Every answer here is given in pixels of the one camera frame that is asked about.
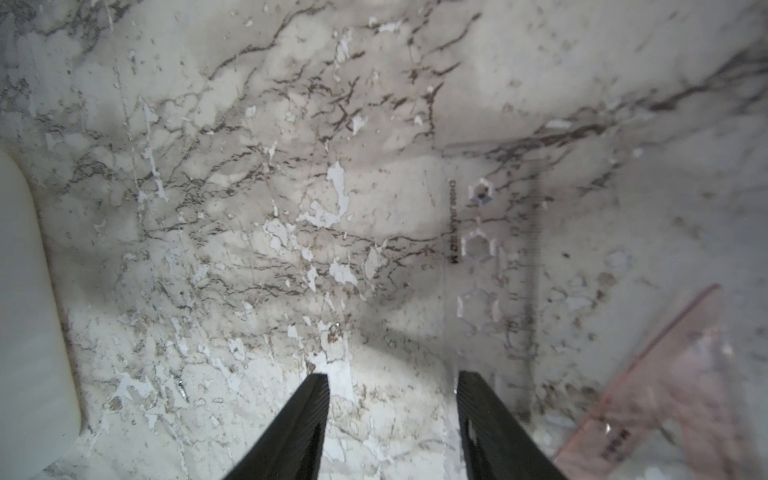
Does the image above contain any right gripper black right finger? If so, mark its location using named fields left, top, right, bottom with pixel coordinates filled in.
left=456, top=370, right=566, bottom=480

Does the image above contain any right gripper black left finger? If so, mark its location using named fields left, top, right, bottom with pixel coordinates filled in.
left=225, top=373, right=330, bottom=480

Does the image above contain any pink isosceles triangle ruler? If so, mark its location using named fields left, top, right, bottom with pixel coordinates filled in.
left=553, top=284, right=763, bottom=479

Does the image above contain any white storage box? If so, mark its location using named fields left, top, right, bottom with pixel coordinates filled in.
left=1, top=154, right=81, bottom=479

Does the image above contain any clear stencil ruler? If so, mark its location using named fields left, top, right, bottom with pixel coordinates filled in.
left=443, top=141, right=543, bottom=421

